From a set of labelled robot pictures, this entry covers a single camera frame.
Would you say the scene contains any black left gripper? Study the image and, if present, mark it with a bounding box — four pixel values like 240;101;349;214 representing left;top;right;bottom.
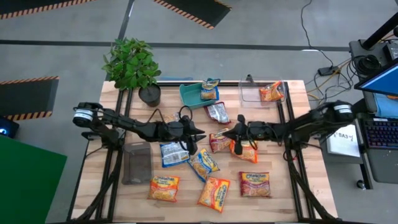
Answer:
169;115;207;156

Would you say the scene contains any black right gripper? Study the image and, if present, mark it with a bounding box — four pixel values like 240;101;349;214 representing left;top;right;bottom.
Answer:
222;114;276;156

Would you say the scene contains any red Maruchan beef ramen packet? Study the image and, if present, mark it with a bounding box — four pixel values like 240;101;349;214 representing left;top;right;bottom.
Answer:
208;128;233;154
238;170;271;198

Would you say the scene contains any orange Maruchan chicken ramen packet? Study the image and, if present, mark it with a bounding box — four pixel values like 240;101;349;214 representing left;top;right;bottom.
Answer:
229;139;259;164
197;176;231;214
259;81;284;103
147;175;181;203

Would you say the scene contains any blue Maruchan soy ramen packet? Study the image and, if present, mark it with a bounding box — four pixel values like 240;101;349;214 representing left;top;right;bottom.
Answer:
159;141;190;169
187;148;221;183
200;78;221;101

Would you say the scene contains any Maruchan ramen noodle packet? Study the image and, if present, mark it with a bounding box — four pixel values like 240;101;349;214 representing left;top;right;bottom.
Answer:
163;112;182;124

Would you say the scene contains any silver snack packet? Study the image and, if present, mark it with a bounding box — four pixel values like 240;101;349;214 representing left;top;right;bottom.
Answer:
204;101;231;125

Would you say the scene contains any teal plastic bin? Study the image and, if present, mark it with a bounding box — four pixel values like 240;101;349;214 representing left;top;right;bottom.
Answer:
178;81;222;110

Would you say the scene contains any clear plastic bin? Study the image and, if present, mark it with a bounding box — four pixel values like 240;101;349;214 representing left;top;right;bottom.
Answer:
238;77;286;108

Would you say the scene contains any smoky grey plastic bin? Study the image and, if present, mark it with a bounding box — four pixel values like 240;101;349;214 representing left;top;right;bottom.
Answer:
121;141;154;186

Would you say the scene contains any green potted plant black pot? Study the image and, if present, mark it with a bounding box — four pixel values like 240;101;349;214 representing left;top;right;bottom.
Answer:
101;37;162;108

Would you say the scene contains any white paper sheet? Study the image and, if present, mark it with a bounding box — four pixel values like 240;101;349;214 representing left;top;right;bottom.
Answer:
325;123;361;158

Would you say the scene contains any black power adapter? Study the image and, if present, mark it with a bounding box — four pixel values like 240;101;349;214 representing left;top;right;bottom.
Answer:
317;65;340;77

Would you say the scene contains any black hazard-striped mat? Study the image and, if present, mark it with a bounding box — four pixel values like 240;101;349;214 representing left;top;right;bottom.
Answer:
0;76;60;121
152;0;233;30
0;0;97;20

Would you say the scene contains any backlit keyboard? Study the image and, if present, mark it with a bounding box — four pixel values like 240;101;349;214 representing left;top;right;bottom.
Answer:
362;118;398;150

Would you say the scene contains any grey workstation cart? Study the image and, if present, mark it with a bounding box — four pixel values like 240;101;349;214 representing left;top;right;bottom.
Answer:
320;93;398;190

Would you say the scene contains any blue cloth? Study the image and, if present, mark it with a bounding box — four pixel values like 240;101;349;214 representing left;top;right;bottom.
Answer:
373;92;398;119

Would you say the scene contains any blue-screen monitor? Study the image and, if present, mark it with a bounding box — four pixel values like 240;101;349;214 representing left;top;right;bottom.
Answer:
354;58;398;97

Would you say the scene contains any green board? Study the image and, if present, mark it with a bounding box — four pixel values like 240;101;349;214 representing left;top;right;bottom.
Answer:
0;134;68;224

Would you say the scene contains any black pole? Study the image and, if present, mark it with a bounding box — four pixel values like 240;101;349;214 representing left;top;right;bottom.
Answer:
362;12;398;50

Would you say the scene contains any black device blue light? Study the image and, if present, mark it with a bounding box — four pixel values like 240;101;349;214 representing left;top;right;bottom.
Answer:
0;116;20;139

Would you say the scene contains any black aluminium table frame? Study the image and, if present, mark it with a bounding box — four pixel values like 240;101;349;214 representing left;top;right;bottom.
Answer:
67;80;340;223

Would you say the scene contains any coiled black cable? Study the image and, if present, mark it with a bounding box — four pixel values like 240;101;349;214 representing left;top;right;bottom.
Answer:
354;54;382;75

